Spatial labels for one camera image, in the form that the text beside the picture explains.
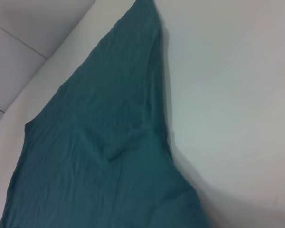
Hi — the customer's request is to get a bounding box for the blue-green t-shirt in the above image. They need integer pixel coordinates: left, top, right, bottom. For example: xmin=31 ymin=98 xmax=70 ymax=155
xmin=0 ymin=0 xmax=215 ymax=228

